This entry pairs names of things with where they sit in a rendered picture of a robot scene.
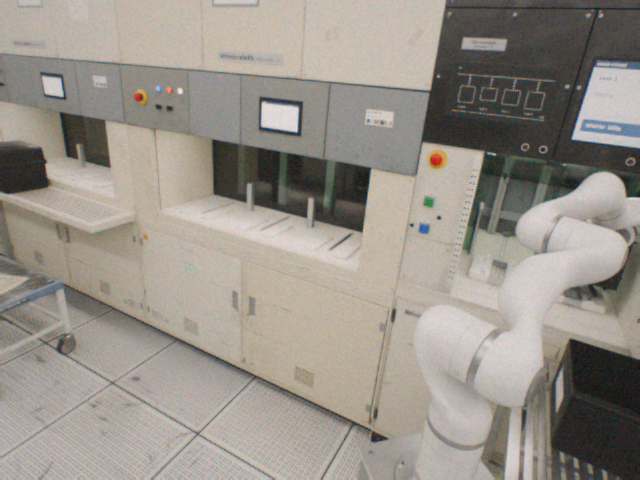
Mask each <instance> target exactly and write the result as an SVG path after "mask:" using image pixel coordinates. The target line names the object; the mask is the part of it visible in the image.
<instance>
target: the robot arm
mask: <svg viewBox="0 0 640 480"><path fill-rule="evenodd" d="M581 220H584V221H587V222H584V221H581ZM515 235H516V238H517V240H518V242H519V243H520V244H521V245H522V246H524V247H525V248H529V249H531V250H533V251H536V252H538V253H540V254H536V255H532V256H529V257H527V258H525V259H523V260H522V261H521V262H520V263H519V264H517V265H516V266H515V269H514V270H513V271H512V272H511V273H510V275H509V276H508V277H507V278H506V279H505V280H504V281H503V283H502V285H501V286H500V289H499V291H498V296H497V302H498V309H499V312H500V314H501V316H502V318H503V320H504V322H505V324H506V325H507V327H508V329H509V332H506V331H503V330H501V329H499V328H497V327H495V326H494V325H492V324H490V323H488V322H487V321H485V320H483V319H481V318H479V317H477V316H475V315H473V314H471V313H467V312H465V311H463V310H461V309H459V308H456V307H453V306H450V305H436V306H434V307H432V308H430V309H429V310H427V311H426V312H425V313H424V314H423V315H422V316H421V317H419V319H418V322H417V324H416V326H415V330H414V335H413V346H414V352H415V356H416V359H417V362H418V365H419V368H420V370H421V373H422V376H423V378H424V379H425V382H426V384H427V386H428V387H427V389H428V391H429V394H430V402H429V406H428V410H427V414H426V418H425V422H424V426H423V430H422V436H421V442H420V446H419V447H417V448H414V449H411V450H410V451H408V452H406V453H405V454H404V455H403V456H402V457H401V458H400V460H399V462H398V464H397V468H396V474H395V479H396V480H479V479H478V478H477V476H476V474H475V472H476V470H477V467H478V464H479V461H480V458H481V455H482V452H483V449H484V447H485V444H486V441H487V438H488V435H489V432H490V429H491V425H492V420H493V415H492V410H491V408H490V405H489V403H488V402H487V400H486V398H484V397H487V398H488V399H490V400H492V401H493V402H495V403H497V404H500V405H503V406H506V407H511V408H518V407H522V406H525V405H526V404H528V403H529V402H530V401H531V400H533V399H534V398H535V395H536V394H537V392H538V390H539V389H540V387H541V382H542V376H543V375H544V372H543V366H544V361H543V347H542V326H543V322H544V320H545V317H546V315H547V313H548V311H549V310H550V308H551V306H553V305H554V303H555V302H556V301H557V299H558V297H559V295H560V294H561V293H562V292H563V291H564V290H565V289H568V288H570V287H575V286H580V285H585V284H591V283H596V282H600V281H602V280H605V279H607V278H609V277H611V276H614V275H616V274H617V273H618V272H619V271H620V269H621V268H622V266H623V265H624V263H625V261H626V259H627V254H628V247H629V246H630V245H631V244H632V243H633V242H634V239H635V237H636V236H639V235H640V198H639V197H630V198H626V193H625V188H624V185H623V183H622V181H621V180H620V179H619V178H618V177H617V176H616V175H615V174H612V173H609V172H597V173H595V174H593V175H591V176H589V177H588V178H586V179H585V180H584V181H583V182H582V183H581V184H580V186H579V187H578V189H577V190H576V191H574V192H571V193H569V194H568V195H566V196H563V197H560V198H558V199H554V200H551V201H548V202H544V203H542V204H539V205H537V206H536V207H534V208H532V209H530V210H529V211H527V212H526V213H525V214H524V215H523V216H522V217H521V218H519V219H518V222H517V224H516V226H515Z"/></svg>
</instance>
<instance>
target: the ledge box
mask: <svg viewBox="0 0 640 480"><path fill-rule="evenodd" d="M46 164H47V160H45V157H44V153H43V150H42V148H41V147H40V146H38V145H35V144H32V143H28V142H21V141H10V142H0V192H2V193H4V194H7V195H9V194H14V193H20V192H26V191H32V190H37V189H43V188H48V187H49V183H48V176H47V169H46Z"/></svg>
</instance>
